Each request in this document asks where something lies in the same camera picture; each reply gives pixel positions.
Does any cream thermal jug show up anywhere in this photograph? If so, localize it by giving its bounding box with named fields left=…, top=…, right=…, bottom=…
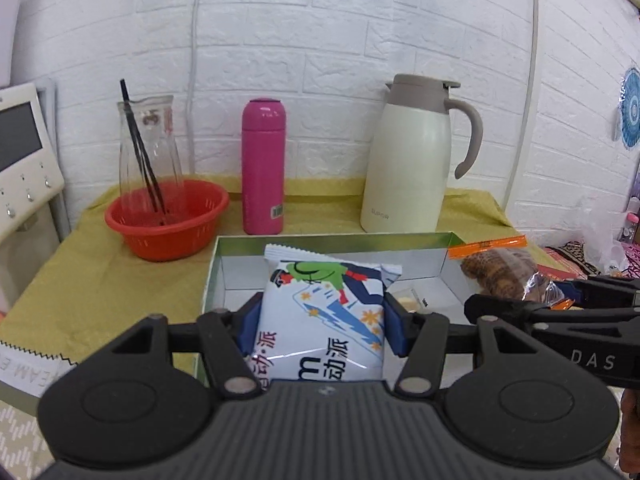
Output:
left=360, top=74, right=484, bottom=234

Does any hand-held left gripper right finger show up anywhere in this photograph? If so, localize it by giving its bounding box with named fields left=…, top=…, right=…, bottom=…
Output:
left=382, top=294, right=565, bottom=401

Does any red plastic basket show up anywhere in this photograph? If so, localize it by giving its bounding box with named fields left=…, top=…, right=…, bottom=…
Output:
left=104, top=178, right=231, bottom=262

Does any dark patterned cloth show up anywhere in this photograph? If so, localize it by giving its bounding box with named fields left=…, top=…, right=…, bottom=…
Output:
left=542, top=240, right=610, bottom=281

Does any white blue snack packet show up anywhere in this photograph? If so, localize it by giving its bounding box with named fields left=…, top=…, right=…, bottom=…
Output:
left=245, top=243, right=404, bottom=386

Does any white appliance with screen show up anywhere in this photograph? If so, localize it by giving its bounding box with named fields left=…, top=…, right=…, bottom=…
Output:
left=0, top=80, right=71, bottom=311

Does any pink thermos bottle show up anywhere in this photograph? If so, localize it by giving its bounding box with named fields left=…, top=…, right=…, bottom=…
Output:
left=241, top=98, right=287, bottom=236

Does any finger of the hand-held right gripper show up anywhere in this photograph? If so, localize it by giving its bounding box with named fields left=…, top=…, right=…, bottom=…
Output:
left=575, top=275, right=640, bottom=307
left=463, top=293, right=640, bottom=331

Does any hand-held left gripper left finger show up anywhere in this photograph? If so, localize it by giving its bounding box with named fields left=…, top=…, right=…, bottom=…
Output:
left=82, top=293, right=273, bottom=401

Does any clear cookie bag orange zip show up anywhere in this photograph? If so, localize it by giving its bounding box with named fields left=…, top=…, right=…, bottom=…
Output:
left=447, top=234, right=577, bottom=313

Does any white cardboard box green rim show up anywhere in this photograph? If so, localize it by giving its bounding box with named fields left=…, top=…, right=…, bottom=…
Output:
left=194, top=231, right=488, bottom=386

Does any yellow tablecloth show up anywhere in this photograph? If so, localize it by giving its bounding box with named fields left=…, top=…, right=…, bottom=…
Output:
left=0, top=176, right=516, bottom=393

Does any white wall pipe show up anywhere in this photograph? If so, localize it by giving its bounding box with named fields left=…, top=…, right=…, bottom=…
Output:
left=502, top=0, right=541, bottom=217

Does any clear plastic bag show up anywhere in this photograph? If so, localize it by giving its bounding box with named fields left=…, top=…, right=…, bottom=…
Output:
left=575, top=195, right=640, bottom=277

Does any white wall cable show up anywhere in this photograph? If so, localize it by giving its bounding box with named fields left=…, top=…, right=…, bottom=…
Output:
left=188, top=0, right=209, bottom=177

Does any white zigzag printed box lid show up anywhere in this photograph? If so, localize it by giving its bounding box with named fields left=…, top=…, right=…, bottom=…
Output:
left=0, top=339, right=81, bottom=480

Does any blue round wall decoration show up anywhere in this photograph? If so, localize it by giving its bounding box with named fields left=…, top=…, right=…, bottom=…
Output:
left=620, top=66, right=640, bottom=150

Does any clear glass carafe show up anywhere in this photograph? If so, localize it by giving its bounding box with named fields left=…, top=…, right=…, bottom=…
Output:
left=116, top=95, right=182, bottom=227

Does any small clear yellow snack packet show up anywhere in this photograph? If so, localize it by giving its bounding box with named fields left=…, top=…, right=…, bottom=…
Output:
left=387, top=282, right=429, bottom=314

